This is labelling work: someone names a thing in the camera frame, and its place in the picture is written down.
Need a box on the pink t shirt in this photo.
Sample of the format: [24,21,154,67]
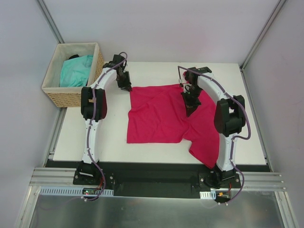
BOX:
[127,85,219,168]

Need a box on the wicker basket with liner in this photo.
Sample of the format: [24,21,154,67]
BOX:
[42,42,105,107]

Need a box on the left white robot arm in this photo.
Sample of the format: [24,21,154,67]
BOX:
[75,52,132,185]

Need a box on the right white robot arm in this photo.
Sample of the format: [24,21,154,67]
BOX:
[181,67,247,189]

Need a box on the teal t shirt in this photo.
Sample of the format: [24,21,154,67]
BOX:
[59,55,93,87]

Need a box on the black garment in basket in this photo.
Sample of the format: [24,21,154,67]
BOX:
[68,54,80,60]

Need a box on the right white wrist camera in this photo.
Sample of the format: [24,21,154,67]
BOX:
[179,79,191,93]

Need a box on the right white cable duct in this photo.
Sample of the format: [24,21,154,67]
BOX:
[199,190,216,200]

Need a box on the white cable duct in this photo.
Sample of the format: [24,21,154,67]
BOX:
[40,186,114,197]
[199,190,216,200]

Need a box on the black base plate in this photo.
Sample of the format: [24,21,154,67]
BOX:
[45,160,273,198]

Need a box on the front aluminium rail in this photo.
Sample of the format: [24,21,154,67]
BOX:
[30,167,287,191]

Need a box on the left aluminium frame post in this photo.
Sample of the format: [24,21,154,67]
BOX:
[36,0,65,44]

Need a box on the aluminium frame post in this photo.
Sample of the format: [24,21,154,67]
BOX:
[36,0,65,44]
[239,0,288,72]

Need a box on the right aluminium frame post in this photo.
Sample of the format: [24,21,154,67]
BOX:
[239,0,288,72]

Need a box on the left white cable duct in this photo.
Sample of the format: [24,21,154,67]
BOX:
[40,186,114,197]

